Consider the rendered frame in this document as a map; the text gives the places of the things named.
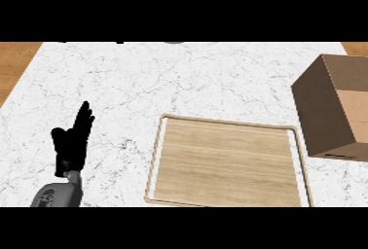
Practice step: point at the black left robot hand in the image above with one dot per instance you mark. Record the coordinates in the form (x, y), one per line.
(71, 146)

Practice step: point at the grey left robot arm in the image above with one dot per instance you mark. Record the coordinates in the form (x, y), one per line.
(60, 194)

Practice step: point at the pale wooden tray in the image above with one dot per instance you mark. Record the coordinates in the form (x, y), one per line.
(230, 165)

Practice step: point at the brown cardboard box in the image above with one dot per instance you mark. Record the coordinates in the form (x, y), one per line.
(326, 110)

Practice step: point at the grey round object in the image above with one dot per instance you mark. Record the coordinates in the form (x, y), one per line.
(173, 42)

